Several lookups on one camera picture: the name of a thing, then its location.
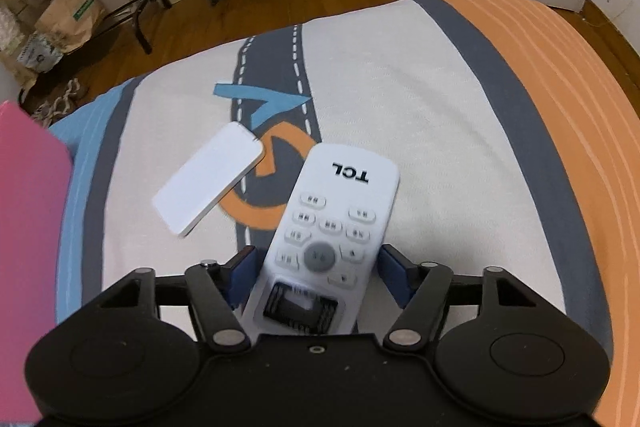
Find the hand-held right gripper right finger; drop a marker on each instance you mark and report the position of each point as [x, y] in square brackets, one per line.
[395, 274]

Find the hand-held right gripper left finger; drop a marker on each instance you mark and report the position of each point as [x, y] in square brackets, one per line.
[242, 277]

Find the white remote with grey button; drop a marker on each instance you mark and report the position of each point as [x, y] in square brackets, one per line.
[345, 202]

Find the pink storage box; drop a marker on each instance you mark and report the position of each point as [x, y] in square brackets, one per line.
[30, 232]

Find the white flat power bank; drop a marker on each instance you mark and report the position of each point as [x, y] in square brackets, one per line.
[210, 177]

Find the striped road print blanket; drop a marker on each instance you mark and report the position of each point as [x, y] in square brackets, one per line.
[425, 107]

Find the patterned grey bag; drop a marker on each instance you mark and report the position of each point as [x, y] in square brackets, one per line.
[40, 52]

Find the tan paper bag green label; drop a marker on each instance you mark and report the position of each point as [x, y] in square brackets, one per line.
[70, 12]

